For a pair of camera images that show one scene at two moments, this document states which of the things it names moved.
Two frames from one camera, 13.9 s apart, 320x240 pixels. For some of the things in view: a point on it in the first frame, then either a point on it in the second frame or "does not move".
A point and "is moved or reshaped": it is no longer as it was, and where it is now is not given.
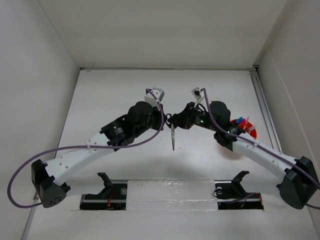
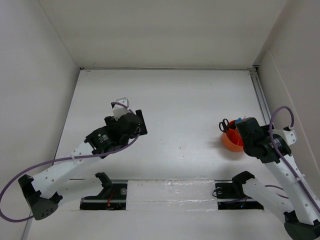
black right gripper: (184, 119) -> (266, 129)
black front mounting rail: (229, 197) does not move
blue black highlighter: (239, 120) does not move
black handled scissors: (169, 120) is moved or reshaped
